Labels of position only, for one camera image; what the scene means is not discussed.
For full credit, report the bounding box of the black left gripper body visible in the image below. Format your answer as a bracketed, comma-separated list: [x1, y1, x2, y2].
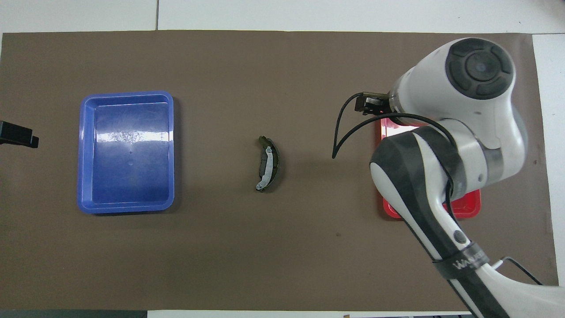
[0, 121, 40, 148]

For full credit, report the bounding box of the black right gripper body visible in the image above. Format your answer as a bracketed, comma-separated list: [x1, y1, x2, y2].
[355, 91, 392, 117]

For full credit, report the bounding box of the blue plastic tray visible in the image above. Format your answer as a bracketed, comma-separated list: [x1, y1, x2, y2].
[77, 91, 175, 215]

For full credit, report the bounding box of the red plastic tray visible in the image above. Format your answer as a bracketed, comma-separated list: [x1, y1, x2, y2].
[375, 116, 482, 220]

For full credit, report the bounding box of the brown table mat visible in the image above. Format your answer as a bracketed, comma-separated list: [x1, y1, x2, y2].
[0, 30, 561, 312]

